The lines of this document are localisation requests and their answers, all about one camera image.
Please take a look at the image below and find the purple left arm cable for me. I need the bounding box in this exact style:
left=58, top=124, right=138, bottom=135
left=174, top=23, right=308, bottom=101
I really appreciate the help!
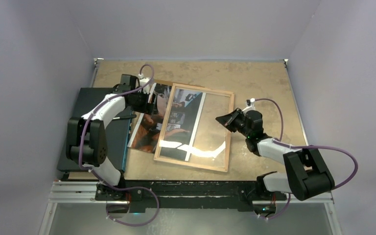
left=77, top=64, right=160, bottom=227

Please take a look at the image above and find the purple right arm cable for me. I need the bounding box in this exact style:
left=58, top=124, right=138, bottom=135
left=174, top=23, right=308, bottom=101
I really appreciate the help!
left=246, top=97, right=359, bottom=221

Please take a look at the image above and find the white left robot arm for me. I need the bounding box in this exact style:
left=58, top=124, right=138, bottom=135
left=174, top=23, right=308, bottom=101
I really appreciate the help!
left=65, top=73, right=157, bottom=200

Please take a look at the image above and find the colour photo print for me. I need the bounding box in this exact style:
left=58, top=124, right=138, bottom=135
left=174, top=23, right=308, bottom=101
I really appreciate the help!
left=128, top=83, right=206, bottom=162

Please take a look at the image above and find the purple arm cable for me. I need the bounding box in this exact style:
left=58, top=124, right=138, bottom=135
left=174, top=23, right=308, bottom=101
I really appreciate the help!
left=246, top=97, right=359, bottom=221
left=77, top=64, right=160, bottom=227

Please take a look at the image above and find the brown backing board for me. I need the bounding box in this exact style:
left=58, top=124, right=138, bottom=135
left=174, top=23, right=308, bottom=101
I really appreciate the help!
left=154, top=79, right=190, bottom=86

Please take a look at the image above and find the black pen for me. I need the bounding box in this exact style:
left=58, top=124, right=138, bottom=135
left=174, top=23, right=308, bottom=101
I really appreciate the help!
left=112, top=114, right=137, bottom=120

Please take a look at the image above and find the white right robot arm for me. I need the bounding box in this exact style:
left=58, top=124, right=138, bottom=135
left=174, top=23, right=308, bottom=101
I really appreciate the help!
left=216, top=109, right=335, bottom=201

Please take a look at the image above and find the aluminium extrusion rail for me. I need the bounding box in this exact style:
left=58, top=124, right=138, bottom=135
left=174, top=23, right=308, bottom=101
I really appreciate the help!
left=48, top=181, right=334, bottom=205

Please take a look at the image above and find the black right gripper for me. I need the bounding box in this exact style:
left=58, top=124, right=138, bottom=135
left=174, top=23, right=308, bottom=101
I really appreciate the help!
left=216, top=108, right=251, bottom=138

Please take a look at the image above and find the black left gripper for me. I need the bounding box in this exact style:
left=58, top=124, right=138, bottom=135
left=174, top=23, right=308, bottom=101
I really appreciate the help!
left=129, top=89, right=158, bottom=116

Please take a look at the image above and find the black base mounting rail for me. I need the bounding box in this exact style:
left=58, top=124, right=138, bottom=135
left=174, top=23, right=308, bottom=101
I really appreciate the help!
left=95, top=180, right=287, bottom=213

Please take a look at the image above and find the white wooden picture frame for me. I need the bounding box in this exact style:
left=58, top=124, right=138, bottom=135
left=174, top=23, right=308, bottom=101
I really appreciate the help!
left=154, top=83, right=235, bottom=172

